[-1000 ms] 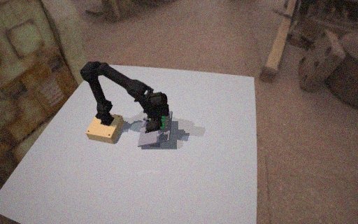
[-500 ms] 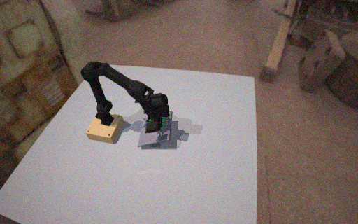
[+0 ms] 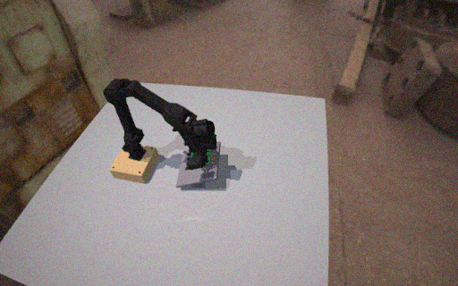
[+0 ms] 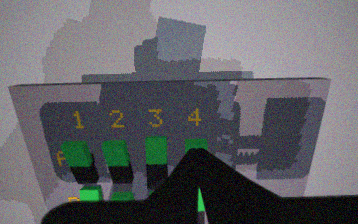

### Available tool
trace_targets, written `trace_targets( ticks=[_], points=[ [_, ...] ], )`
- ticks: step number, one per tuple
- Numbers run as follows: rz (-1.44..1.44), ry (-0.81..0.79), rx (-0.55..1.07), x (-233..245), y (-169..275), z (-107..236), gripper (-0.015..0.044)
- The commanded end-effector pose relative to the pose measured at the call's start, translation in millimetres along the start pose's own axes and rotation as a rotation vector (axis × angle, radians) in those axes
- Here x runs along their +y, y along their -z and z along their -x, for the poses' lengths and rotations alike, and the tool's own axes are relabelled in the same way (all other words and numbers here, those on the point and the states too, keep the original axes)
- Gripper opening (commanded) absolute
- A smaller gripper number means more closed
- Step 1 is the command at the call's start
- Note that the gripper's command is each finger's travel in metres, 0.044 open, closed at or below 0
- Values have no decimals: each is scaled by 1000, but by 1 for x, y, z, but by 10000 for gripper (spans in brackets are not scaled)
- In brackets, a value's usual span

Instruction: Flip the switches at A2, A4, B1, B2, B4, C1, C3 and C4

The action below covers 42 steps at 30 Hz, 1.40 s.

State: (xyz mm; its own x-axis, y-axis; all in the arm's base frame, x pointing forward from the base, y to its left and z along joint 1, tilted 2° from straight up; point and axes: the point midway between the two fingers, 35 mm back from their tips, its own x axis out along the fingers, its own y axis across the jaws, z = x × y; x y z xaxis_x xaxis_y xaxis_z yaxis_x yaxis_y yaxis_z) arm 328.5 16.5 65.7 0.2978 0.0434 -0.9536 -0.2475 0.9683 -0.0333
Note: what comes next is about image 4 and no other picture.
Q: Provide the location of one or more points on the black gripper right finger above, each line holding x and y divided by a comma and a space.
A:
231, 198

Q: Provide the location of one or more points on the grey switch panel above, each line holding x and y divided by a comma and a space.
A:
121, 140

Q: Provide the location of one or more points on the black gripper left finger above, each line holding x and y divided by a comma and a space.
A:
175, 201

